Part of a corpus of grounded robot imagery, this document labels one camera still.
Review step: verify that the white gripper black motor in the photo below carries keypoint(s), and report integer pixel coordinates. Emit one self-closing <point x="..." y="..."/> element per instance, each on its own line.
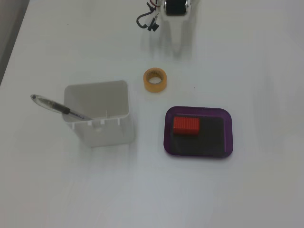
<point x="175" y="19"/>

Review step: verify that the yellow tape roll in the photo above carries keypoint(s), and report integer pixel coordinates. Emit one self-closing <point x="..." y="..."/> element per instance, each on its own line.
<point x="148" y="86"/>

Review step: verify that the white plastic box container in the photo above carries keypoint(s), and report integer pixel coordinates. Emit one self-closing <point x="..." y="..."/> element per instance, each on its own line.
<point x="104" y="133"/>

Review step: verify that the red ribbed block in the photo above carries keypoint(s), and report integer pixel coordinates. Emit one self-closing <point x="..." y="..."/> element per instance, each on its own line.
<point x="185" y="126"/>

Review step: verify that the purple plastic tray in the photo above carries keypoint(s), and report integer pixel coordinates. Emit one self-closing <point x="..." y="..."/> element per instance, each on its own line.
<point x="228" y="133"/>

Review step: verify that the black clear ballpoint pen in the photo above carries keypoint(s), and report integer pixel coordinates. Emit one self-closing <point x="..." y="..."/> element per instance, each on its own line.
<point x="57" y="106"/>

